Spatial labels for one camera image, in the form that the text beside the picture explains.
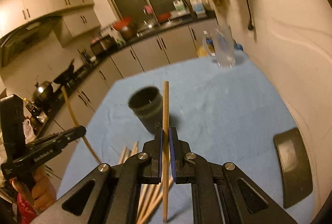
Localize light wooden chopstick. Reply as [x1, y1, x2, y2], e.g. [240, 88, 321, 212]
[162, 81, 169, 223]

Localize red sleeve forearm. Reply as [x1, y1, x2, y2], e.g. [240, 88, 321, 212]
[17, 194, 37, 224]

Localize kitchen counter with cabinets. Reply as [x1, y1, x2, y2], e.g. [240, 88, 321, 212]
[23, 16, 221, 188]

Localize person's left hand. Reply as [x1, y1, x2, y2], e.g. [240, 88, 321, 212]
[10, 165, 56, 212]

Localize steel pot with lid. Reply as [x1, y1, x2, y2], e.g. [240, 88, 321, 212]
[32, 80, 54, 103]

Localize black wok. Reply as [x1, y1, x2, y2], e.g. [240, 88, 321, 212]
[53, 59, 75, 86]

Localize dark grey utensil holder cup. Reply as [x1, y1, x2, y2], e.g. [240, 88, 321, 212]
[128, 86, 163, 134]

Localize blue towel table cover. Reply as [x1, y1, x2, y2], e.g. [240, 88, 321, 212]
[56, 56, 316, 224]

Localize silver toaster box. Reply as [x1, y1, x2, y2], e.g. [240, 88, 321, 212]
[90, 35, 117, 57]

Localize black curved tray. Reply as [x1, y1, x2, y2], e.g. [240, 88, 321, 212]
[273, 128, 313, 209]

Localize range hood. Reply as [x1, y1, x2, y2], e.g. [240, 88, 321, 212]
[1, 16, 62, 68]

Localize red basin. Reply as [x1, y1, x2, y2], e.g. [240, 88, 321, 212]
[112, 17, 132, 31]

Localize clear plastic pitcher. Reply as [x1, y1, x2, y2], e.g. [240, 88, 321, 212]
[202, 24, 236, 68]

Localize white detergent bottle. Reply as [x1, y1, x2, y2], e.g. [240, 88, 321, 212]
[173, 0, 186, 11]

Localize upper wall cabinets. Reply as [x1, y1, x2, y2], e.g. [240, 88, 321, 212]
[1, 0, 101, 38]

